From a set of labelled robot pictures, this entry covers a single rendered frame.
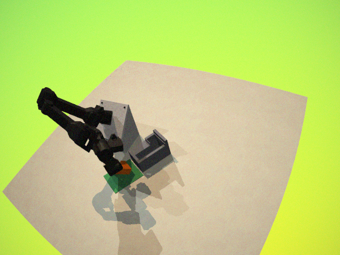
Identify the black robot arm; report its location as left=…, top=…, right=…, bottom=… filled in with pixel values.
left=37, top=87, right=123, bottom=163

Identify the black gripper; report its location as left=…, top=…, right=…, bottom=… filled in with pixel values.
left=104, top=157, right=123, bottom=176

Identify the orange l-shaped part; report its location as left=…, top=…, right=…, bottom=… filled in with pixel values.
left=116, top=161, right=132, bottom=174

